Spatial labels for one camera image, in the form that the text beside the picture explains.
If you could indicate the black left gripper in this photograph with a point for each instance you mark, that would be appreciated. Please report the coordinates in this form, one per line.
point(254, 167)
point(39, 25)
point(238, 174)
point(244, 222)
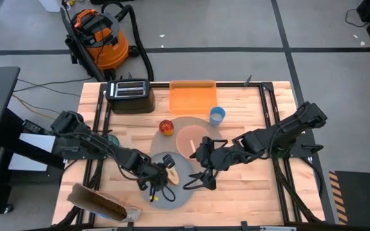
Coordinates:
point(153, 174)

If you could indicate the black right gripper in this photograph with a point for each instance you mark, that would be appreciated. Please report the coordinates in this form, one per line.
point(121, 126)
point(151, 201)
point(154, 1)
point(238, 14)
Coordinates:
point(217, 157)

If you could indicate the toasted bagel half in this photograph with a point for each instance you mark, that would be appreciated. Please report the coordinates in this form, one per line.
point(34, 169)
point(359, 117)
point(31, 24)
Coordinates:
point(173, 177)

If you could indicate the grey round plate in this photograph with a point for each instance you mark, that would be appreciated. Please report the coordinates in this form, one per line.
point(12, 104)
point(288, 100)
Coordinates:
point(181, 195)

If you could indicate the pink bowl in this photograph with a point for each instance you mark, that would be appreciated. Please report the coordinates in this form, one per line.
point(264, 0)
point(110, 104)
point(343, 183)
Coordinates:
point(186, 141)

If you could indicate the round grey placemat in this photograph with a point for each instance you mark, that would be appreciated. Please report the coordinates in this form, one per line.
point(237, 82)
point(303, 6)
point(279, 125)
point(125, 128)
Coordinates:
point(162, 144)

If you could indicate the red yellow apple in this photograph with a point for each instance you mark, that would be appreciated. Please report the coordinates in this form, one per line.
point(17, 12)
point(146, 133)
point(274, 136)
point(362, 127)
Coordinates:
point(166, 127)

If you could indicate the light blue cup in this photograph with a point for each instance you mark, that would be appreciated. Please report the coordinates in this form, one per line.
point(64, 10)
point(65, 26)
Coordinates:
point(217, 116)

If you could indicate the brown cereal bag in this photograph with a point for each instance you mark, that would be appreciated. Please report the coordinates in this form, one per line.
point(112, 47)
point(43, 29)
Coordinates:
point(98, 202)

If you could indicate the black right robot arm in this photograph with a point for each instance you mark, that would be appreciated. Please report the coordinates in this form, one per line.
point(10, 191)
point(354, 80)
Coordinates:
point(281, 131)

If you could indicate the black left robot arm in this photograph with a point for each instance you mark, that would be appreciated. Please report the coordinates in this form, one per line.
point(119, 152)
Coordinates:
point(88, 141)

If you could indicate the teal faceted tumbler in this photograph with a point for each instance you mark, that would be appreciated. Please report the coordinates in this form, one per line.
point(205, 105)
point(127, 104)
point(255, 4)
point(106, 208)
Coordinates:
point(114, 139)

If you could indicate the orange cutting board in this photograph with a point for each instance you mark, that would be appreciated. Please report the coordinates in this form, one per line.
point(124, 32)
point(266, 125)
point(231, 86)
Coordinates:
point(193, 99)

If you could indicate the black two-slot toaster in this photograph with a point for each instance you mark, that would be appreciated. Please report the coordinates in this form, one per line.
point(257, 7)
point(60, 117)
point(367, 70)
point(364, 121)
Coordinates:
point(133, 102)

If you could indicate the black power brick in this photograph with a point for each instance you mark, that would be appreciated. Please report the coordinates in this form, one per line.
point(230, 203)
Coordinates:
point(33, 127)

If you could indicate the orange black shop vacuum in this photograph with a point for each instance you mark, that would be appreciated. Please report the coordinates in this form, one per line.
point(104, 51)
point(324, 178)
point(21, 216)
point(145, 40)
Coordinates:
point(108, 41)

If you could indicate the black hazard-striped floor mat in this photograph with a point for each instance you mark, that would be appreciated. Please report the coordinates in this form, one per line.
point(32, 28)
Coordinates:
point(361, 195)

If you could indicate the black aluminium table frame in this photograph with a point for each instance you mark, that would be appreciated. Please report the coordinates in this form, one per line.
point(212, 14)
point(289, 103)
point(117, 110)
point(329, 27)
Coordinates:
point(281, 192)

